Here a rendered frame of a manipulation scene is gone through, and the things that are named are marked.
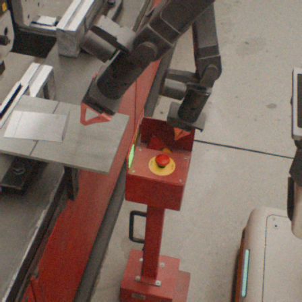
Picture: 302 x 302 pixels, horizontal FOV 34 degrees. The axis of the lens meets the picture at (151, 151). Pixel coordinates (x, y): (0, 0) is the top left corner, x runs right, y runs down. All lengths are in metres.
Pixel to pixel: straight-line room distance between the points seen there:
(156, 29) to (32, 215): 0.52
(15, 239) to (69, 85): 0.52
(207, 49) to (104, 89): 0.34
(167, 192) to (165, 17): 0.62
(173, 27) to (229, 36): 2.47
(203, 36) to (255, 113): 1.58
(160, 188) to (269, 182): 1.16
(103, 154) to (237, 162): 1.46
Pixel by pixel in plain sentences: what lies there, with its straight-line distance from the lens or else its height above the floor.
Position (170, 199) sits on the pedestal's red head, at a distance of 1.35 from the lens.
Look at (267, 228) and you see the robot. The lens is 1.88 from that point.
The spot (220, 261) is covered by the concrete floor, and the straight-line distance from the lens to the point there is 2.10.
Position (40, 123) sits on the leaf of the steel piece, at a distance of 1.13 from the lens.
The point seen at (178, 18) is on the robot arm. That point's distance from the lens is 0.82.
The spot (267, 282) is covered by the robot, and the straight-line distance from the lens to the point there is 1.76.
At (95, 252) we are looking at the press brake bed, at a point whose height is 0.05.
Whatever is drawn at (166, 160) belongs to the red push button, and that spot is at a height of 0.81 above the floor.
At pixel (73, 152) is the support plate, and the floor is 1.00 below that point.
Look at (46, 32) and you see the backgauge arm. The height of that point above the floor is 0.84.
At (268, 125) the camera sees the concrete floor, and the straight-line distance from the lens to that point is 2.69.
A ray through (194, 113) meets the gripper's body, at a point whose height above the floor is 0.92.
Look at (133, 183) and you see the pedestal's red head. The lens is 1.33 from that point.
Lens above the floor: 1.77
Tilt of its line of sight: 47 degrees down
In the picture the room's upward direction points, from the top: 4 degrees clockwise
